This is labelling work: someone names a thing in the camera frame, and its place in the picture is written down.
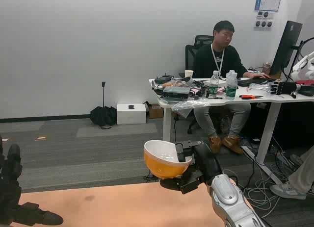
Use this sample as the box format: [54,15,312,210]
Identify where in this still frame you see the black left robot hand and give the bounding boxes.
[0,135,64,226]

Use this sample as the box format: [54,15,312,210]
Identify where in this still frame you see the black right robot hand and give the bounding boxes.
[159,140,223,195]

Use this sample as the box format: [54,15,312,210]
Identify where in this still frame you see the orange white plastic bowl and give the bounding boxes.
[143,140,192,180]

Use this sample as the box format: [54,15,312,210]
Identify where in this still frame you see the clear plastic bag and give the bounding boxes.
[171,98,209,119]

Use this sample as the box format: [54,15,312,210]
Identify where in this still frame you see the black power adapter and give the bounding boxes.
[143,172,158,183]

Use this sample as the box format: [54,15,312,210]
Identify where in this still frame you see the brown cardboard box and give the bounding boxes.
[144,101,164,119]

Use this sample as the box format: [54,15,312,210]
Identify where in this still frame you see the white office desk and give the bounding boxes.
[148,76,314,186]

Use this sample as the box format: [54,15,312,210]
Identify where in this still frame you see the green label water bottle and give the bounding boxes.
[225,72,238,101]
[209,70,220,99]

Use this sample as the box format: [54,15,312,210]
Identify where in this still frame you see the grey flat device box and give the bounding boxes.
[162,85,192,100]

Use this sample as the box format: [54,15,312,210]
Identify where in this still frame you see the white product box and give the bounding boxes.
[116,103,147,126]

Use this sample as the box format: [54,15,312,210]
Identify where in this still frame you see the black remote controller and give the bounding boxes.
[154,73,174,85]

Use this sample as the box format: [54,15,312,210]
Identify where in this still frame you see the black keyboard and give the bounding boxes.
[237,77,278,88]

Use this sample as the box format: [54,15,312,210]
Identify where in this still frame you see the peach tablecloth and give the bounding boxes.
[0,180,253,227]

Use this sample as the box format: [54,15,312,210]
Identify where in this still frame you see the seated person black sweater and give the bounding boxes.
[192,20,272,155]

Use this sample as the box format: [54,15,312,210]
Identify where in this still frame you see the black mesh office chair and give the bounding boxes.
[184,35,214,135]

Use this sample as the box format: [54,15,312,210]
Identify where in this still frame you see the black robotic hand model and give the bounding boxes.
[269,80,302,99]

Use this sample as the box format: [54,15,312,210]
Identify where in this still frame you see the black umbrella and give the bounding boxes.
[89,81,118,130]

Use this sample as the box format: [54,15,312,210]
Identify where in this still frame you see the white robot body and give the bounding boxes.
[290,51,314,82]

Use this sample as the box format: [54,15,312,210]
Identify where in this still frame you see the black computer monitor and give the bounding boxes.
[269,20,303,77]

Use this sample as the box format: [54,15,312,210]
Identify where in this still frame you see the black hanging power cable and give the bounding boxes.
[173,117,179,144]

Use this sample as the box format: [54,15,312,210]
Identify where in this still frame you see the tangled floor cables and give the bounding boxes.
[220,136,314,219]

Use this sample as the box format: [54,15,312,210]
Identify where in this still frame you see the orange handled pliers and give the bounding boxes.
[238,94,264,100]

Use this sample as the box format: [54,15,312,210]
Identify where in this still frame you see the white wall switch panel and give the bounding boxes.
[254,11,274,30]

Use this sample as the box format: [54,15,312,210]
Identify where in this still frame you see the blue wall poster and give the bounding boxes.
[254,0,283,13]

